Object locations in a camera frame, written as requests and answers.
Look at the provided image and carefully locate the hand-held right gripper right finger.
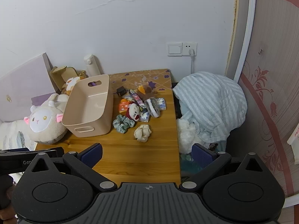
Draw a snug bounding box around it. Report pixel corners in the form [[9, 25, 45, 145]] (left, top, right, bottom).
[[179, 143, 274, 191]]

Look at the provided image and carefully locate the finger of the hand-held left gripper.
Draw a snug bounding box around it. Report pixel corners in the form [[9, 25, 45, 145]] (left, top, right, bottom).
[[28, 147, 64, 159]]

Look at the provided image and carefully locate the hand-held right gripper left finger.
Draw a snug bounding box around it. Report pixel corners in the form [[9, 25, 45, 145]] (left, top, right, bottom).
[[17, 143, 117, 192]]

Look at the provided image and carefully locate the beige plastic basket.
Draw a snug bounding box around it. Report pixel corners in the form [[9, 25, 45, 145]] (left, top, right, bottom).
[[61, 74, 114, 138]]

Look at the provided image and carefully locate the orange pill bottle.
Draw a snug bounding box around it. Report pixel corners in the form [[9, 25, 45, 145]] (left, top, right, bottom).
[[119, 99, 130, 115]]

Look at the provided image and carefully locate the cartoon printed pen box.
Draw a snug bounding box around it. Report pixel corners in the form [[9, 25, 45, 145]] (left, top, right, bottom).
[[129, 89, 148, 113]]

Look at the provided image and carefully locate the person's left hand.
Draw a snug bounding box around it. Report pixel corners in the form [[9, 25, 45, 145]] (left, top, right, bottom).
[[0, 185, 19, 224]]

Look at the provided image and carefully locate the teal cloth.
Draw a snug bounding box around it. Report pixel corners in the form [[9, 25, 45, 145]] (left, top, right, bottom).
[[180, 153, 211, 179]]

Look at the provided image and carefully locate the white fluffy plush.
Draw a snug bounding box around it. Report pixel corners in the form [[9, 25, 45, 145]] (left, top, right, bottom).
[[176, 119, 199, 154]]

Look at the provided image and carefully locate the white printed bedsheet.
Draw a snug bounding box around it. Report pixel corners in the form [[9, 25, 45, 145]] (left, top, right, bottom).
[[0, 121, 36, 150]]

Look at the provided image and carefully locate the white sheep plush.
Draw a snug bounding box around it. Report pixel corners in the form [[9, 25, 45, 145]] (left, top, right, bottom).
[[23, 93, 70, 144]]

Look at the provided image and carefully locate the green scrunchie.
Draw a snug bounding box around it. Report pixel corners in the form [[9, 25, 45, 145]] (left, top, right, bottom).
[[113, 115, 135, 133]]

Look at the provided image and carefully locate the purple pillow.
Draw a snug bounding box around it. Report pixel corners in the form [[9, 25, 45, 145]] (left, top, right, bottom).
[[31, 93, 59, 106]]

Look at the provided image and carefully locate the cream scrunchie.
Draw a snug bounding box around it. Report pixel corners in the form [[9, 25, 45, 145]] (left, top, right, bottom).
[[134, 124, 152, 143]]

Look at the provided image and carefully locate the striped light blue blanket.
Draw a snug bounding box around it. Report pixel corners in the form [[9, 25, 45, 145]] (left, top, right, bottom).
[[172, 72, 248, 145]]

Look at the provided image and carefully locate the grey white hairband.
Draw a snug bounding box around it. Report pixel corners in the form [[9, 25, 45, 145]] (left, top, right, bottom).
[[144, 98, 161, 118]]

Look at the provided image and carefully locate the orange white plush toy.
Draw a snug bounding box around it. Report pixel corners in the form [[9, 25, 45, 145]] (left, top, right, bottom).
[[65, 71, 88, 96]]

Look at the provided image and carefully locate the lilac headboard panel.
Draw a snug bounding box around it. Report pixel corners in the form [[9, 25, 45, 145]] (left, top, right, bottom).
[[0, 52, 57, 122]]

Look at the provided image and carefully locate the brown cardboard box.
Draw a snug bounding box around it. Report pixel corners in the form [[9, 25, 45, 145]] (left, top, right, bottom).
[[50, 66, 88, 94]]

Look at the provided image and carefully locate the brown orange plush toy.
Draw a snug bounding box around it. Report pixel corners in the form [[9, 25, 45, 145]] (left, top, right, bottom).
[[138, 84, 155, 101]]

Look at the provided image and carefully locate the white bottle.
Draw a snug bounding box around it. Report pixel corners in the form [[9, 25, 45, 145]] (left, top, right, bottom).
[[84, 54, 101, 77]]

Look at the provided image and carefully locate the purple floral table mat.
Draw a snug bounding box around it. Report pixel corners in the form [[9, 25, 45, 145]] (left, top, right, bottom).
[[109, 69, 173, 97]]

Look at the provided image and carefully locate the white paper tag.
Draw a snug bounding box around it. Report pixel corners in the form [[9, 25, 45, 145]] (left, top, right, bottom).
[[287, 124, 299, 165]]

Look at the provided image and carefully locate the floral wardrobe door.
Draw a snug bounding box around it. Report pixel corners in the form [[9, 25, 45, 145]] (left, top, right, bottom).
[[225, 0, 299, 207]]

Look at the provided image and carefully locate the red bear plush keychain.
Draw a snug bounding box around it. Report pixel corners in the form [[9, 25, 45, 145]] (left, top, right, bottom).
[[126, 103, 141, 122]]

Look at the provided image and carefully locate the white plug with cable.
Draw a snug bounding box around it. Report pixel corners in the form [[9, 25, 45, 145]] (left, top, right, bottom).
[[188, 49, 196, 74]]

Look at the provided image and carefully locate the white wall outlet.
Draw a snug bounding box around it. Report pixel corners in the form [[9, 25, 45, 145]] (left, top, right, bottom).
[[182, 42, 198, 57]]

